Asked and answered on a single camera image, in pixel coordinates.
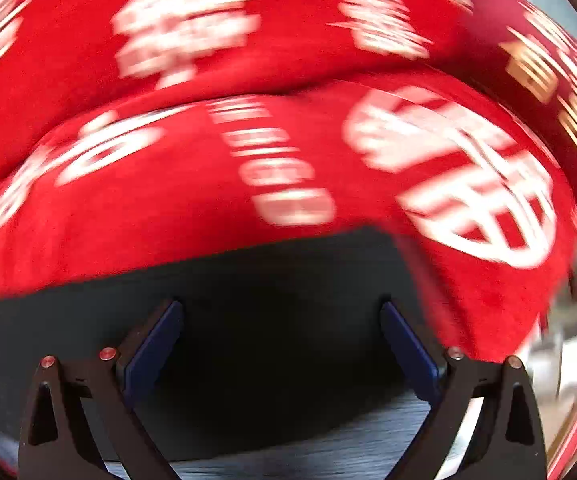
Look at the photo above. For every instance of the red printed blanket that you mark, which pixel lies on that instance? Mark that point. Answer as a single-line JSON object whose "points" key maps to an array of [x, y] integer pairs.
{"points": [[288, 160]]}

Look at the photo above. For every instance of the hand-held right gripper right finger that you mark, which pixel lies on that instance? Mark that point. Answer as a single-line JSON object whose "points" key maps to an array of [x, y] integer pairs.
{"points": [[409, 355]]}

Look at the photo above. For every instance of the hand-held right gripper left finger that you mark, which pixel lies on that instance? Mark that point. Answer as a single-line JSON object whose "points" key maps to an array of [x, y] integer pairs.
{"points": [[152, 352]]}

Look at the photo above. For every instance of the black pants with grey lining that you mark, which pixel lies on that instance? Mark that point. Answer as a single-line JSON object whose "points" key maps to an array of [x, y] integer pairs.
{"points": [[278, 310]]}

